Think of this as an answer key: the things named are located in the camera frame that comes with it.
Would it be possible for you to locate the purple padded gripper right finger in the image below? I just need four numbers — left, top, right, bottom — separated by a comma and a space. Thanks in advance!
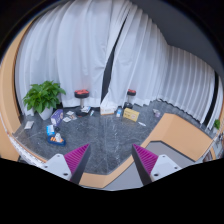
132, 144, 181, 185

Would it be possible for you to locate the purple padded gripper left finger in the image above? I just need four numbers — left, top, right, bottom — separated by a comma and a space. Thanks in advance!
41, 144, 91, 184

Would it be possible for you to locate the blue orange package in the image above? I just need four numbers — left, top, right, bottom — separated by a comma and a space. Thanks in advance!
47, 133, 66, 146

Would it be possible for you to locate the purple box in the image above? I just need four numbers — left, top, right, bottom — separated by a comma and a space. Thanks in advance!
51, 109, 64, 126

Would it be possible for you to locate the yellow cardboard box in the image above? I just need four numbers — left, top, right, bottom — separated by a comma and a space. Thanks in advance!
123, 108, 139, 122

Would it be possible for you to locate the white paper on floor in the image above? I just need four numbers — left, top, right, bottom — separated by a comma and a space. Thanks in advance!
24, 121, 34, 130

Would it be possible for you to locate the small blue white box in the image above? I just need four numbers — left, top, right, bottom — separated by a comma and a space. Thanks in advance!
116, 108, 122, 117

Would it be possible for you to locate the white flat box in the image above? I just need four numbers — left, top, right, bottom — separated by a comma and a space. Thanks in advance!
100, 107, 115, 115

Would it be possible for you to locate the red black stool left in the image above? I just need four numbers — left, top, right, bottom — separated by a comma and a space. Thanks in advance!
74, 89, 89, 116

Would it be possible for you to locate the red black stool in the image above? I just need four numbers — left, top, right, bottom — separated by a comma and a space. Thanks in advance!
74, 89, 89, 116
123, 89, 136, 109

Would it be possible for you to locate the green potted plant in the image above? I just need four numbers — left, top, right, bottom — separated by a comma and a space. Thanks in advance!
23, 81, 66, 120

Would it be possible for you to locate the red black stool right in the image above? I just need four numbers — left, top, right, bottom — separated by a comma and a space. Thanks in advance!
123, 89, 136, 109

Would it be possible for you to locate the white curtain right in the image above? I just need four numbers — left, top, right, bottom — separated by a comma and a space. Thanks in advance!
101, 0, 223, 129

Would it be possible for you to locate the white curtain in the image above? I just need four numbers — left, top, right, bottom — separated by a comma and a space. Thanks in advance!
101, 0, 223, 129
15, 0, 132, 107

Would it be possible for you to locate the white curtain left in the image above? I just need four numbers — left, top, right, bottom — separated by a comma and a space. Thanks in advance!
15, 0, 132, 107

